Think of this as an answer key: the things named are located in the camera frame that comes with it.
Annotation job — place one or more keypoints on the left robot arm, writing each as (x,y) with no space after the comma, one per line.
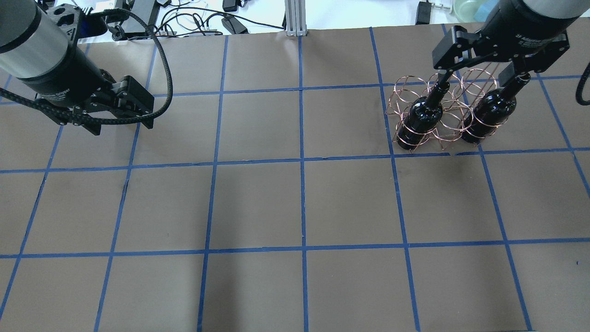
(39,48)

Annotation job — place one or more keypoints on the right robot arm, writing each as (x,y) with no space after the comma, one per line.
(529,35)

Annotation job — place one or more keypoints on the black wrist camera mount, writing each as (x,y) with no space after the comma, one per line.
(80,22)

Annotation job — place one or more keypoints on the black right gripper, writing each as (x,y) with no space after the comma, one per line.
(520,28)

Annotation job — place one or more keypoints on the aluminium frame post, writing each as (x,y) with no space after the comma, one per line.
(295,16)

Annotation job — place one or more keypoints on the dark wine bottle in basket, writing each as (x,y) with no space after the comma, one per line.
(422,118)

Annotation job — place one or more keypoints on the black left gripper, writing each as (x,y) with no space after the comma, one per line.
(61,75)

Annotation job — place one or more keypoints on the copper wire wine basket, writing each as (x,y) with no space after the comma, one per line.
(466,89)

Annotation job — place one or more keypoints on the green bowl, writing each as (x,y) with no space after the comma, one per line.
(468,11)

